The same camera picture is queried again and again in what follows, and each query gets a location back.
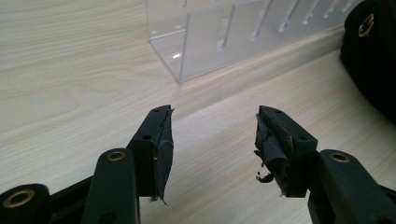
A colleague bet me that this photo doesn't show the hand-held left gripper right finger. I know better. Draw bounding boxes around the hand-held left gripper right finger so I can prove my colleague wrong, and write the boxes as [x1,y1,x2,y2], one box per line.
[253,105,319,198]

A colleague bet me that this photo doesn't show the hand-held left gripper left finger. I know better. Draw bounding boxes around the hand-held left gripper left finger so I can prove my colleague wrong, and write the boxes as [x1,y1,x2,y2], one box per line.
[126,104,176,206]

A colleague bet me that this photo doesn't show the black round object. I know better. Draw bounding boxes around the black round object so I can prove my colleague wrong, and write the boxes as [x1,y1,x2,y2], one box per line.
[339,0,396,124]

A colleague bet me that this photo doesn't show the clear acrylic slotted rack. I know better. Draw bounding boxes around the clear acrylic slotted rack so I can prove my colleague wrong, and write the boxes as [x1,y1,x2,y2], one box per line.
[145,0,365,84]

